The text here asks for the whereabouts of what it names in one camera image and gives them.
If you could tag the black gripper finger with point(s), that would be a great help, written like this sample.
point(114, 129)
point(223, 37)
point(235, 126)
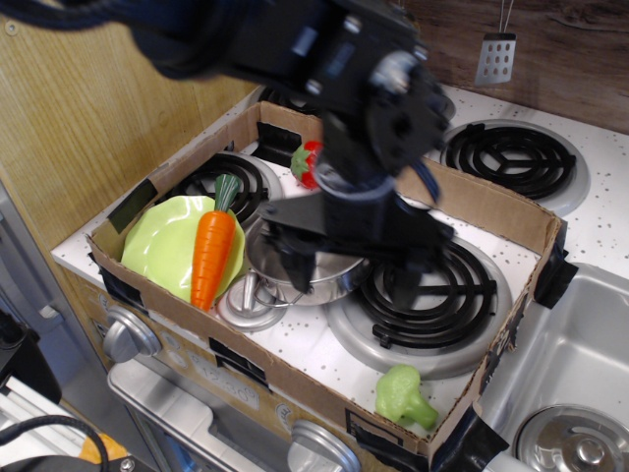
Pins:
point(408, 267)
point(297, 256)

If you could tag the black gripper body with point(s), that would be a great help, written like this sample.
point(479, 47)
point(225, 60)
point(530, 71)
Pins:
point(377, 224)

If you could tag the orange toy carrot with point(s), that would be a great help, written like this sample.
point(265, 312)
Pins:
point(214, 240)

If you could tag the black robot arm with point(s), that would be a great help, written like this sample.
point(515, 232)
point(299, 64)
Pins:
point(360, 64)

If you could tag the light green plastic plate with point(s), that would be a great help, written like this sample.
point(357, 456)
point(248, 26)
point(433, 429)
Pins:
point(160, 246)

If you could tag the stainless steel pot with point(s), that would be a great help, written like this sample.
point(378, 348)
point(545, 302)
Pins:
point(334, 276)

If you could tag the front right black burner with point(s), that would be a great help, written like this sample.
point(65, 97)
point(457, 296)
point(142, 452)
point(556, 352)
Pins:
point(456, 313)

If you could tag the red toy strawberry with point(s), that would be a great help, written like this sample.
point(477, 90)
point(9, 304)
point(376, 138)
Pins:
point(303, 161)

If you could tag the silver front stove knob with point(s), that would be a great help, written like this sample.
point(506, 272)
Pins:
point(246, 306)

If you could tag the silver stove knob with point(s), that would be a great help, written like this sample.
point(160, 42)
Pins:
point(246, 306)
point(445, 105)

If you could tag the brown cardboard fence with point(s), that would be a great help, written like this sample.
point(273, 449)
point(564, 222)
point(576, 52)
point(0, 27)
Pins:
point(309, 370)

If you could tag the green toy broccoli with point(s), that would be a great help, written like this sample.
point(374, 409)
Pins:
point(398, 398)

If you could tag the front left black burner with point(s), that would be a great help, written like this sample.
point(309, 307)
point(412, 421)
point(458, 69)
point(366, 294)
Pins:
point(258, 183)

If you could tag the silver back stove knob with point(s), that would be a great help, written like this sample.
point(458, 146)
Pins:
point(445, 105)

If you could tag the back right black burner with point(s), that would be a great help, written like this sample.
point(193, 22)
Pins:
point(528, 159)

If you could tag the silver sink basin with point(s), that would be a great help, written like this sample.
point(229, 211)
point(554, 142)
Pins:
point(575, 353)

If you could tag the left silver oven knob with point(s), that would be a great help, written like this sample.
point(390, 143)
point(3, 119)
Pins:
point(128, 336)

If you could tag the silver oven knob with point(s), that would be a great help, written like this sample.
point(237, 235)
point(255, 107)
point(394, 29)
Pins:
point(128, 336)
point(314, 449)

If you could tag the right silver oven knob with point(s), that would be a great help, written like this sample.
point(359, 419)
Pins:
point(314, 449)

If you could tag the hanging silver spatula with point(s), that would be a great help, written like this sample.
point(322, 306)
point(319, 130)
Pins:
point(496, 59)

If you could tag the silver sink drain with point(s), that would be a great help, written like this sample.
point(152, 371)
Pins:
point(572, 438)

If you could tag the orange object lower left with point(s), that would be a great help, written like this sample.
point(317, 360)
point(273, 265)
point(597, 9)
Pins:
point(91, 454)

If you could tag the silver oven door handle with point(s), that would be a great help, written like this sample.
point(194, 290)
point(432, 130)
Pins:
point(195, 429)

